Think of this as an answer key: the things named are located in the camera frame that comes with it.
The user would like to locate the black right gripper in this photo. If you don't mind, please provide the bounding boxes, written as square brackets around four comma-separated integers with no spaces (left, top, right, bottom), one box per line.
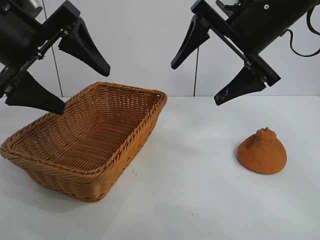
[170,0,291,108]

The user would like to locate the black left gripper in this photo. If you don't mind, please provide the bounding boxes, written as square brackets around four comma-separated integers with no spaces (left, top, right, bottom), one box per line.
[0,0,111,116]

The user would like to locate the brown woven wicker basket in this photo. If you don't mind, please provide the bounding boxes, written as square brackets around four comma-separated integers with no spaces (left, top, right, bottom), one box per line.
[0,81,168,203]

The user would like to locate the orange fruit with knobbed top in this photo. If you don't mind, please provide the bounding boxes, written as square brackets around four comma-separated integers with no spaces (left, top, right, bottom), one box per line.
[236,126,288,175]

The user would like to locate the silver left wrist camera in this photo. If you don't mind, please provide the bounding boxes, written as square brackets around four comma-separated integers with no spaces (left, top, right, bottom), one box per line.
[23,0,44,13]

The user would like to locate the black cable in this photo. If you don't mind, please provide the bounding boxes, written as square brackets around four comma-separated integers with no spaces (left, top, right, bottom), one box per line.
[284,9,320,58]

